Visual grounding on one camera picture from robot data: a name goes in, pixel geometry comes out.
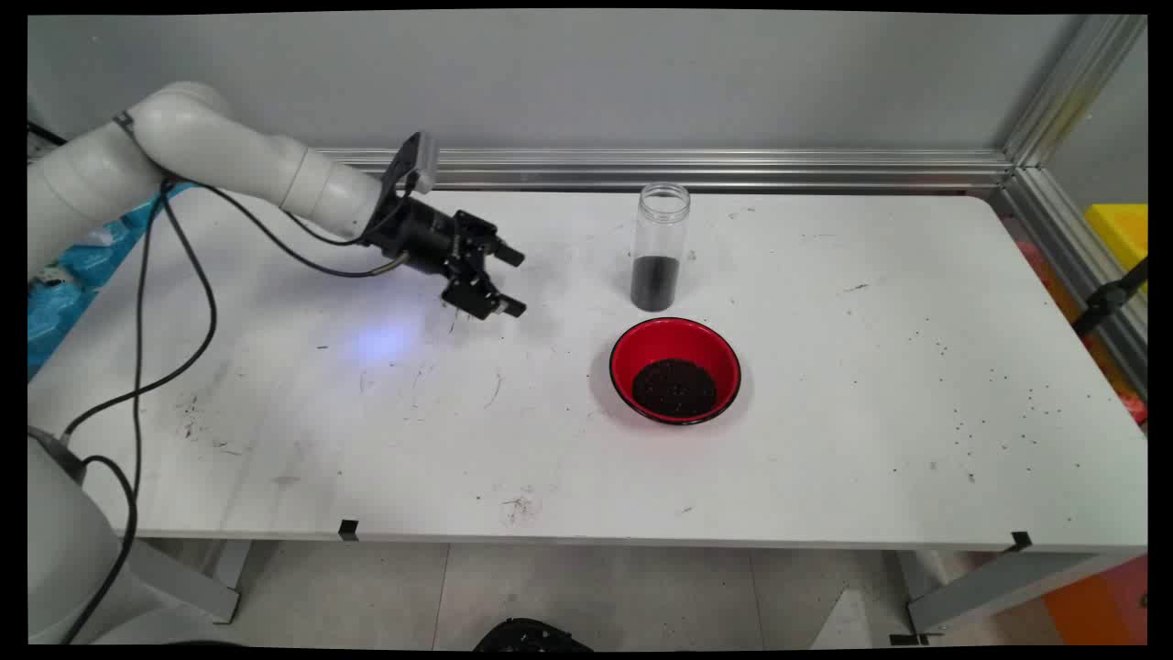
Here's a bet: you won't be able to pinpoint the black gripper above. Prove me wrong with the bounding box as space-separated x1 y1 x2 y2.
362 195 529 321

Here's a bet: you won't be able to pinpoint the black seeds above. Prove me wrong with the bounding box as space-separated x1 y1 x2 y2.
631 358 718 418
630 256 682 313

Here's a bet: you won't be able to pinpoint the clear plastic jar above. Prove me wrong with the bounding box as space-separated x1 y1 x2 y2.
630 182 691 314

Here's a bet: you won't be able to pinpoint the red bowl with black rim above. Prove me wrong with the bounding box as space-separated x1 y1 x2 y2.
608 317 742 426

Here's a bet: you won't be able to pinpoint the black seeds in bowl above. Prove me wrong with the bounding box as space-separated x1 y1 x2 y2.
631 358 718 418

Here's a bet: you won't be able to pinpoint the black object on floor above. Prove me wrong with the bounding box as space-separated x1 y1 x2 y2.
474 618 595 654

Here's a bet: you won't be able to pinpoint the blue plastic package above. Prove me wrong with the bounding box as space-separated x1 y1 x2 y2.
27 183 193 377

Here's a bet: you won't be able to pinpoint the grey table leg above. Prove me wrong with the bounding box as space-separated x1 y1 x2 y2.
903 550 1137 635
137 539 241 624

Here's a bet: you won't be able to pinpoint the black pole with clamp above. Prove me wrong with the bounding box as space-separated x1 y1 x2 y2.
1072 258 1148 336

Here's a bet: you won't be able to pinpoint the yellow plastic box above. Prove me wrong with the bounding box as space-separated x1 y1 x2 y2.
1085 203 1148 290

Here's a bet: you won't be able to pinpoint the orange box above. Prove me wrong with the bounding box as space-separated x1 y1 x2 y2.
1043 555 1148 645

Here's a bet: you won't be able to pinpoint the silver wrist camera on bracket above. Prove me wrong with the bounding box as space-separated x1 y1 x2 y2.
383 131 441 198

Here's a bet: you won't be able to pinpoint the aluminium frame rail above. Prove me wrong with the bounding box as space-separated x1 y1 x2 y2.
312 147 1014 193
999 165 1148 400

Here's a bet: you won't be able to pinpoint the aluminium frame post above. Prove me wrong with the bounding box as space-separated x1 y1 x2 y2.
1003 14 1146 171

